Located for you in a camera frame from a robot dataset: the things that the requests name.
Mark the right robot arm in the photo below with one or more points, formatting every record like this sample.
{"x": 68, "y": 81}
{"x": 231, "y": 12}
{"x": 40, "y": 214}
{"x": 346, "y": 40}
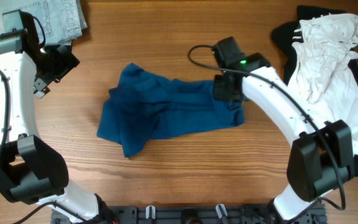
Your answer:
{"x": 321, "y": 156}

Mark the white crumpled garment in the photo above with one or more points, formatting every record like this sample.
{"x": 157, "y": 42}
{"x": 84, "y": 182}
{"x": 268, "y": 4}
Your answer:
{"x": 322, "y": 78}

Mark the dark blue polo shirt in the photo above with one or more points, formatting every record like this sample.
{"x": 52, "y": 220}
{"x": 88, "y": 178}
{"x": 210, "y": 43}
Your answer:
{"x": 147, "y": 106}

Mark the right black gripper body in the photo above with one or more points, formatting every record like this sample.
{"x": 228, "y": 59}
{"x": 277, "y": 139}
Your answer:
{"x": 221, "y": 93}

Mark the black garment under white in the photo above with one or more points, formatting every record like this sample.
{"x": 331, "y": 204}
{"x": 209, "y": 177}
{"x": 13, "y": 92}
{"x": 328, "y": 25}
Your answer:
{"x": 282, "y": 37}

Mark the light blue denim jeans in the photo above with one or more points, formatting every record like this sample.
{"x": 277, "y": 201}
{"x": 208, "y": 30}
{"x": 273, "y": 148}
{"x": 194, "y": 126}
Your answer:
{"x": 59, "y": 21}

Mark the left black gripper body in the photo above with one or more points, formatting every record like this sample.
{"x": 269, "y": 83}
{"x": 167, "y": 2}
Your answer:
{"x": 56, "y": 66}

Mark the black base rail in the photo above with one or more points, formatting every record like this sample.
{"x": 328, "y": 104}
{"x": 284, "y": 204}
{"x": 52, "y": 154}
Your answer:
{"x": 246, "y": 214}

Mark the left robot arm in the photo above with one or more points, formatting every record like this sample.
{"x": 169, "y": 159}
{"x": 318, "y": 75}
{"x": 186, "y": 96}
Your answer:
{"x": 31, "y": 171}

